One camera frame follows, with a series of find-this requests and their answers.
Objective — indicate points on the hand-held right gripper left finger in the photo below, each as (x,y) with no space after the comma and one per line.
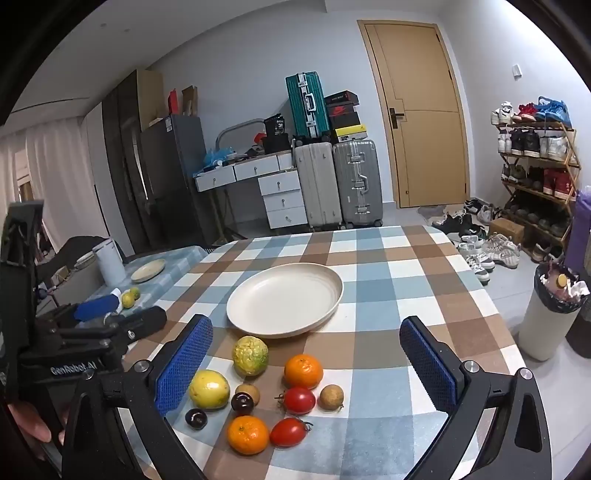
(182,364)

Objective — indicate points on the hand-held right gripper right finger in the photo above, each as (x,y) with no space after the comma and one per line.
(427,364)

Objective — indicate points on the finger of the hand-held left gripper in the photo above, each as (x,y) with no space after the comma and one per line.
(143,321)
(94,308)

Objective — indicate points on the smooth yellow fruit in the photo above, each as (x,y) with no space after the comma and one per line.
(209,390)

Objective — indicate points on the bumpy green yellow fruit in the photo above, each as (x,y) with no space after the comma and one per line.
(250,356)

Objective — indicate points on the small brown fruit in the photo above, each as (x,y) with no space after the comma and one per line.
(250,388)
(331,397)

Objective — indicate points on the orange mandarin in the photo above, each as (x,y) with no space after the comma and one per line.
(303,371)
(248,435)

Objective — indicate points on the large cream plate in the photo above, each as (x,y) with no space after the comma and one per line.
(286,300)

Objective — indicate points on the red tomato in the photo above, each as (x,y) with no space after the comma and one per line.
(288,432)
(300,400)

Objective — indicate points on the person's left hand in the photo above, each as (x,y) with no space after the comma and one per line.
(27,422)

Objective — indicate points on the white kettle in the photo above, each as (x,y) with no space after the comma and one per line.
(109,263)

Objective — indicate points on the small cream plate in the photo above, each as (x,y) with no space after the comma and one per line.
(148,271)

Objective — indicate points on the dark red plum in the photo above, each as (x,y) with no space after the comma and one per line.
(242,404)
(196,419)

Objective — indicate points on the blue checked side tablecloth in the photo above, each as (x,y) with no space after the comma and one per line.
(180,263)

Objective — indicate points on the white trash bin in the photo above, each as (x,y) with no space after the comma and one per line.
(545,323)

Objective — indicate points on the scattered pile of sneakers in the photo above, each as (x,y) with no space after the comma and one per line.
(480,249)

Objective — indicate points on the beige curtain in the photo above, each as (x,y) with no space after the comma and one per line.
(60,184)

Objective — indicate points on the dark grey fridge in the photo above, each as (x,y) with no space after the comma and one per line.
(178,184)

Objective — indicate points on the dark brown wardrobe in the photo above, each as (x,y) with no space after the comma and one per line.
(124,161)

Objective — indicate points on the small cardboard box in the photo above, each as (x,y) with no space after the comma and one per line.
(507,230)

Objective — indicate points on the blue plastic bag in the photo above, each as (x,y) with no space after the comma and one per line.
(219,158)

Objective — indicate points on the white desk with drawers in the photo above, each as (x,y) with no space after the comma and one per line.
(281,198)

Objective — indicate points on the silver suitcase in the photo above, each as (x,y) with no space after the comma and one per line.
(358,182)

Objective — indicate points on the purple bag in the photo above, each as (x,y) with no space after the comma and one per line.
(581,230)

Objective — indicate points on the beige suitcase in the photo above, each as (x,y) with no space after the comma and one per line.
(318,184)

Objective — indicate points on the brown cardboard boxes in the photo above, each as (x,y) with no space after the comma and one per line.
(189,101)

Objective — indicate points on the tan wooden door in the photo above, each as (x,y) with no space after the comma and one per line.
(420,138)

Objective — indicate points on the black labelled box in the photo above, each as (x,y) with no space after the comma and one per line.
(275,125)

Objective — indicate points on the wooden shoe rack with shoes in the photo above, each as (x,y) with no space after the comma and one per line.
(531,141)

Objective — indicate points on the black yellow shoe box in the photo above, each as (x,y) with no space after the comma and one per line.
(348,130)

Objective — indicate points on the red black shoe box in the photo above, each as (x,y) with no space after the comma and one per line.
(342,112)

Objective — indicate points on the teal suitcase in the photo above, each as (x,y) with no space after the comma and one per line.
(307,106)

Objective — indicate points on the blue shoe bag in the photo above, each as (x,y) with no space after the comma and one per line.
(554,110)

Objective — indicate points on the grey metal tube frame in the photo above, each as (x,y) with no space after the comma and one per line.
(233,127)

